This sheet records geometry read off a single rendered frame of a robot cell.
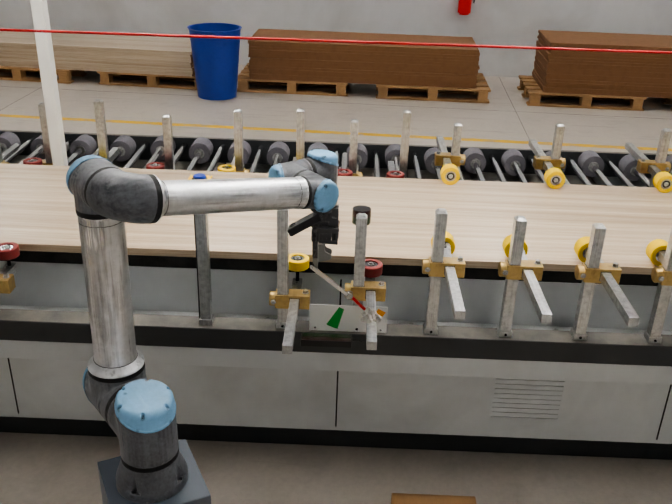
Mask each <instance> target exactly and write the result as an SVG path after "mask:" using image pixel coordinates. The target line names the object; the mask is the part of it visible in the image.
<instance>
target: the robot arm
mask: <svg viewBox="0 0 672 504"><path fill-rule="evenodd" d="M307 156H308V158H304V159H299V160H294V161H290V162H286V163H281V164H280V163H278V164H277V165H273V166H272V167H271V168H270V170H269V173H268V178H239V179H199V180H159V178H158V177H157V176H156V175H154V174H137V173H130V172H125V171H122V170H121V169H120V168H118V167H117V166H115V165H114V164H113V163H112V162H111V161H109V160H108V159H106V158H103V157H100V156H97V155H87V156H83V157H81V158H79V159H77V160H76V161H75V162H74V163H73V164H72V165H71V166H70V167H69V169H68V171H67V174H66V184H67V187H68V189H69V191H70V193H71V194H73V195H74V202H75V211H76V215H77V217H78V226H79V234H80V243H81V251H82V260H83V268H84V276H85V285H86V293H87V302H88V310H89V318H90V327H91V335H92V344H93V352H94V355H93V356H92V357H91V358H90V360H89V361H88V365H87V368H86V370H85V372H84V375H83V379H82V385H83V389H84V392H85V394H86V396H87V398H88V400H89V401H90V402H91V403H92V404H93V405H94V407H95V408H96V409H97V411H98V412H99V413H100V414H101V416H102V417H103V418H104V420H105V421H106V422H107V423H108V425H109V426H110V427H111V429H112V430H113V431H114V432H115V434H116V435H117V437H118V440H119V446H120V455H121V460H120V463H119V466H118V469H117V472H116V487H117V490H118V492H119V493H120V494H121V495H122V496H123V497H124V498H125V499H127V500H129V501H132V502H135V503H141V504H150V503H157V502H161V501H164V500H167V499H169V498H171V497H173V496H174V495H176V494H177V493H178V492H180V491H181V490H182V488H183V487H184V486H185V484H186V482H187V480H188V466H187V463H186V461H185V459H184V457H183V456H182V454H181V452H180V451H179V445H178V431H177V418H176V403H175V399H174V395H173V392H172V391H171V390H170V388H169V387H168V386H167V385H166V384H164V383H162V382H160V381H157V380H152V379H149V381H148V380H147V377H146V369H145V358H144V355H143V354H142V353H141V352H140V351H138V350H136V341H135V330H134V319H133V308H132V297H131V285H130V274H129V263H128V252H127V241H126V230H125V222H128V223H136V224H151V223H157V222H158V221H159V220H160V219H161V218H162V216H178V215H195V214H213V213H230V212H247V211H265V210H282V209H311V211H312V213H311V214H309V215H307V216H305V217H303V218H301V219H299V220H298V221H296V222H293V223H291V224H290V225H289V226H288V230H287V232H288V233H289V235H290V236H294V235H296V234H298V233H299V232H301V231H303V230H305V229H307V228H309V227H312V230H311V242H312V257H313V264H314V266H315V268H318V262H322V261H327V260H330V259H331V258H332V255H331V254H332V249H330V248H328V247H326V245H325V244H334V245H338V238H339V224H340V221H339V220H338V217H339V205H337V201H338V197H339V189H338V186H337V182H338V166H339V164H338V156H337V155H336V154H335V153H334V152H332V151H328V150H322V149H315V150H311V151H309V152H308V154H307ZM331 237H332V240H331Z"/></svg>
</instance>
